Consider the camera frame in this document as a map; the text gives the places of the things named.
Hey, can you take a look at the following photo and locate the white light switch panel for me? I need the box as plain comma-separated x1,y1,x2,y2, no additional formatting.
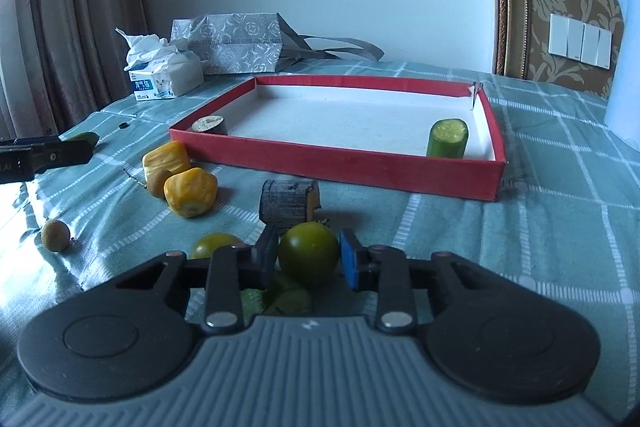
548,13,614,70

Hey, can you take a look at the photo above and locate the yellow corn cob piece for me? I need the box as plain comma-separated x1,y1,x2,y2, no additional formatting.
142,141,192,180
163,167,219,219

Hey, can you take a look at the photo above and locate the teal checked bedsheet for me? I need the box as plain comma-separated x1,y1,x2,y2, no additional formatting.
0,57,640,413

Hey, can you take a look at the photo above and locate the white tissue pack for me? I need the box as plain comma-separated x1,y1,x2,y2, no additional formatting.
115,28,205,100

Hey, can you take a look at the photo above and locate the patterned beige curtain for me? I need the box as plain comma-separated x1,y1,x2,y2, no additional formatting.
0,0,149,140

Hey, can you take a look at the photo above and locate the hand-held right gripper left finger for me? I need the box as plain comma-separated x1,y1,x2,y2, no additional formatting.
115,225,279,336

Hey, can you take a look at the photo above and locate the dark slice with pale top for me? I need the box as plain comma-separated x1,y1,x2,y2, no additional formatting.
191,115,228,136

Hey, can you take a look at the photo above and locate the silver patterned gift bag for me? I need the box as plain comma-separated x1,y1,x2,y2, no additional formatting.
170,13,385,76

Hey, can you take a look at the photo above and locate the red shallow cardboard box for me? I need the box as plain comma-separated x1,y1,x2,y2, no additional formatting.
169,75,507,202

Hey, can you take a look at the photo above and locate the green round tomato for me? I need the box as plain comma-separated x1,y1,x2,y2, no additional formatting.
189,233,245,260
278,222,341,285

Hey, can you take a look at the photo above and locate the light green vegetable piece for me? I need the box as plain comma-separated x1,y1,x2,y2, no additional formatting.
241,271,314,317

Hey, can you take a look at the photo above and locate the dark purple corn cob piece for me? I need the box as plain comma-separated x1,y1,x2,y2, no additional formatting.
259,179,322,225

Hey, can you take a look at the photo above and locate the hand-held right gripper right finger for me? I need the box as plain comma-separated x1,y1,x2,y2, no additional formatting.
339,229,525,336

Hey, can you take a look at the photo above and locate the white kettle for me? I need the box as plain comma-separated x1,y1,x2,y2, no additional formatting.
603,0,640,144

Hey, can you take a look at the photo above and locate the green cucumber piece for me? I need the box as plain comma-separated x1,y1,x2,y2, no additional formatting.
426,119,470,159
64,132,101,148

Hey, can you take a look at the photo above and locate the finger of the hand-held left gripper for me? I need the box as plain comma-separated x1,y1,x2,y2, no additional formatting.
30,138,95,170

